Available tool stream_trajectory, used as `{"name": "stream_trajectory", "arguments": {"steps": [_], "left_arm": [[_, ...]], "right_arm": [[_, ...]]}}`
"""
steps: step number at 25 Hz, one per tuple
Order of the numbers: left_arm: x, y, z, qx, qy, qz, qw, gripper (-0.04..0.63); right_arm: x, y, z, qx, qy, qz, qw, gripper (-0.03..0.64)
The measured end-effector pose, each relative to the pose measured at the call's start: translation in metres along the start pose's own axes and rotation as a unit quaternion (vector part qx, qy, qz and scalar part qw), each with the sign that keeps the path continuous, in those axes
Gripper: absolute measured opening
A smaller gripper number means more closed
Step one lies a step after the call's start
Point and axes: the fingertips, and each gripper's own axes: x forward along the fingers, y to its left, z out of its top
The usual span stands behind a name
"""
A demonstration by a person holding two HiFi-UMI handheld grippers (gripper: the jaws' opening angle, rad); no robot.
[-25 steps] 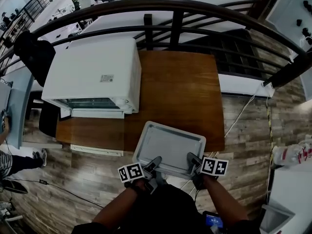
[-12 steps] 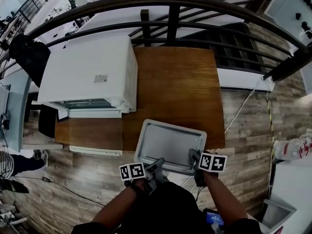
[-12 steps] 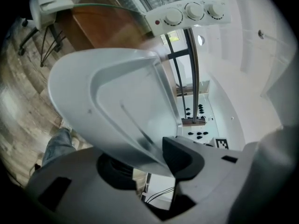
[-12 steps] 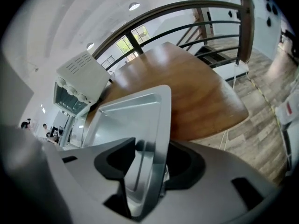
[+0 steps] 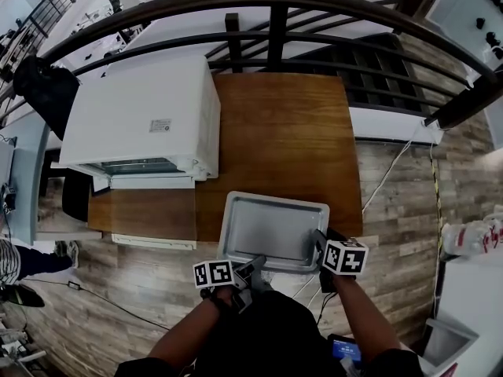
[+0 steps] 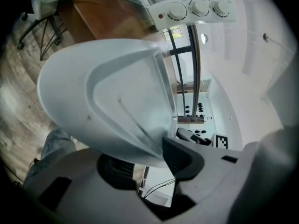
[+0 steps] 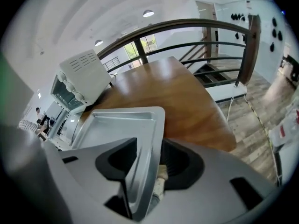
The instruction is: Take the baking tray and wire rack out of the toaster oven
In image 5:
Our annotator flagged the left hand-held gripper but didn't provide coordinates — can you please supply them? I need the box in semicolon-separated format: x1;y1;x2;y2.
192;254;276;314

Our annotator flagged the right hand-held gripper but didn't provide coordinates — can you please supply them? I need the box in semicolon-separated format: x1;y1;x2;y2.
311;228;370;294

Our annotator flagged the grey metal baking tray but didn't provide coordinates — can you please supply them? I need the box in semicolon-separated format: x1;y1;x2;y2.
216;190;331;273

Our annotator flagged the metal wire rack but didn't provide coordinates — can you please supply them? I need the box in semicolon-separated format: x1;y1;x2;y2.
86;159;185;175

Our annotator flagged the white toaster oven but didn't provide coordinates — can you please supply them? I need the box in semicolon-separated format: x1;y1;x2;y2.
58;55;222;251

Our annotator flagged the person's right forearm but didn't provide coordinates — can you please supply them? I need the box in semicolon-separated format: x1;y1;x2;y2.
332;274;402;365

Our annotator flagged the person's left forearm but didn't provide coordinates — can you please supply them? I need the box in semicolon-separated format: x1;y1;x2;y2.
145;287;237;372

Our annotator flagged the person's black clothing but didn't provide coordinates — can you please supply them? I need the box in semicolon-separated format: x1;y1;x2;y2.
113;288;425;377

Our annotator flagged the device with blue screen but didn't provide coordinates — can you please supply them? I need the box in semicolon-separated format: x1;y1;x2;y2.
327;333;363;365

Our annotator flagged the white red plastic bag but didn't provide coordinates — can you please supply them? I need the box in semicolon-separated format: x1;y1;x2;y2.
439;217;503;257

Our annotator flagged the white open bin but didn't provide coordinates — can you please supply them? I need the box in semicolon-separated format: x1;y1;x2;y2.
423;317;481;368

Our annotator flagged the dark wooden railing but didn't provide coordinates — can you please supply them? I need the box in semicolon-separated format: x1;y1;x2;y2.
0;0;503;130

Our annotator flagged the black hanging bag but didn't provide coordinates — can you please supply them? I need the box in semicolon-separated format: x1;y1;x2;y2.
13;54;82;141

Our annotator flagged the thin white cable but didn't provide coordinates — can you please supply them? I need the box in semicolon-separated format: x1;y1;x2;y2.
289;272;328;309

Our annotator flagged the white power cable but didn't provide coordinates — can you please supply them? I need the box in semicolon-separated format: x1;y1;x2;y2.
360;120;438;215

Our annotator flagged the yellow black striped cable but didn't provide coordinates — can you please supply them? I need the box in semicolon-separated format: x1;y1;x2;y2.
430;157;444;253

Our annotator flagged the black floor cable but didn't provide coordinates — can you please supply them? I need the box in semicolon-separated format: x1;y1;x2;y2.
21;276;171;331

